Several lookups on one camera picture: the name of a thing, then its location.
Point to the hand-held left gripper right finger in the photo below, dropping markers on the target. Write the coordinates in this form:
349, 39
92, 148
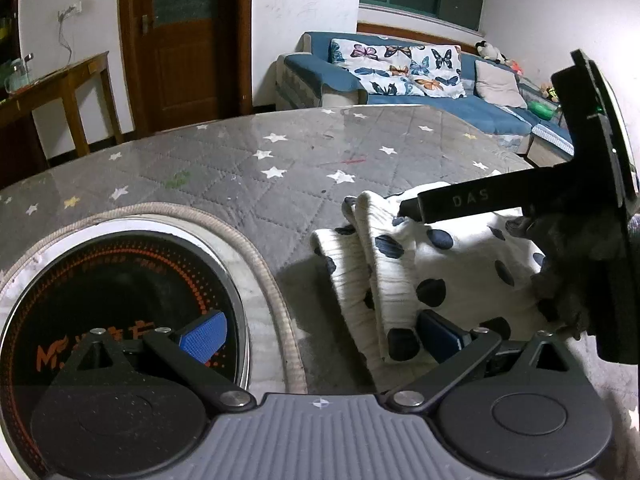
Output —
440, 336

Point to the green toy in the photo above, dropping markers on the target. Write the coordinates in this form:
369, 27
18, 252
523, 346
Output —
544, 110

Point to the brown wooden door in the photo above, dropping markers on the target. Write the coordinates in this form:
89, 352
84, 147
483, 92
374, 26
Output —
185, 60

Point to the person's right hand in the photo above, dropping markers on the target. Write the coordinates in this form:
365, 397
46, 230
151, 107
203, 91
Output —
570, 260

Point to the white polka dot garment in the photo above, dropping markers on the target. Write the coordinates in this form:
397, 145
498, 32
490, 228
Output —
450, 270

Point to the grey star quilted table cover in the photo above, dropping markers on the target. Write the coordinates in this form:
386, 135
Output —
250, 160

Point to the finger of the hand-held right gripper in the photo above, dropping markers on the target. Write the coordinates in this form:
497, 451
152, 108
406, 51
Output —
500, 195

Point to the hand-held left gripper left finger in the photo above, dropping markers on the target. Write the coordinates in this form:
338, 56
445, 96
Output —
205, 335

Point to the wooden side table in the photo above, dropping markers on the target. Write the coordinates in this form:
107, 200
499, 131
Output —
65, 80

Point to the glass pitcher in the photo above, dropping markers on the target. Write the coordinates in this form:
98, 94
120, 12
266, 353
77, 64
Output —
17, 77

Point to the butterfly print pillow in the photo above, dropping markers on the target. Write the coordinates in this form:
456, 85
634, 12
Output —
400, 67

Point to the round black table stove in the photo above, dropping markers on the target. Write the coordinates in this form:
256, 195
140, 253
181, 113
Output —
125, 280

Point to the black and white plush toy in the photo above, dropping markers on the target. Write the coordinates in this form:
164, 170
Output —
489, 51

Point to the blue sofa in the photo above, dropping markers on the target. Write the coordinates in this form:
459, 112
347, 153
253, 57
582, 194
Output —
495, 117

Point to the dark shelf unit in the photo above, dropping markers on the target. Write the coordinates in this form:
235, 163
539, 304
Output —
7, 25

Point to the beige cushion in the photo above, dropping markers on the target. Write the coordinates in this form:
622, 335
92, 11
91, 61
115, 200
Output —
500, 85

